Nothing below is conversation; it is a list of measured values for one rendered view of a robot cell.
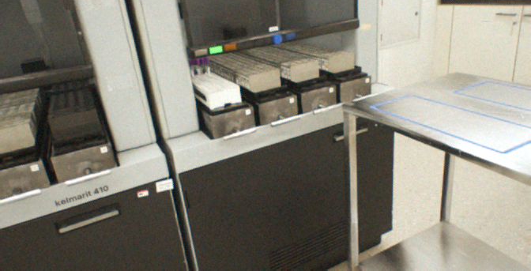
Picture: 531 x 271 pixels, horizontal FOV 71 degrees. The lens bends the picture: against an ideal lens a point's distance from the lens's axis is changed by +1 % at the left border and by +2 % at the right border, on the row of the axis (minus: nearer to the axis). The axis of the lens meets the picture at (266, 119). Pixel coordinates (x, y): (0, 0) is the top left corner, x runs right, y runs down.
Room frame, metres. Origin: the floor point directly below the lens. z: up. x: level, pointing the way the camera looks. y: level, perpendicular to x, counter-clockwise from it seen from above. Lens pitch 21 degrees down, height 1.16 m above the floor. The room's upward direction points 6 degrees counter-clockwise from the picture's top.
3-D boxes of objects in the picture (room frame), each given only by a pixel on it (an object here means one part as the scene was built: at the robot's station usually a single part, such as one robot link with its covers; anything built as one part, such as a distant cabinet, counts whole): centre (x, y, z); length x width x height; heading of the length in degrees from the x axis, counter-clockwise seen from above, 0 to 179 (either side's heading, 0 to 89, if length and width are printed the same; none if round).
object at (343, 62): (1.29, -0.28, 0.85); 0.12 x 0.02 x 0.06; 114
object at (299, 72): (1.22, -0.14, 0.85); 0.12 x 0.02 x 0.06; 115
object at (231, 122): (1.30, 0.23, 0.78); 0.73 x 0.14 x 0.09; 25
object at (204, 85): (1.18, 0.18, 0.83); 0.30 x 0.10 x 0.06; 25
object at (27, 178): (1.07, 0.74, 0.78); 0.73 x 0.14 x 0.09; 25
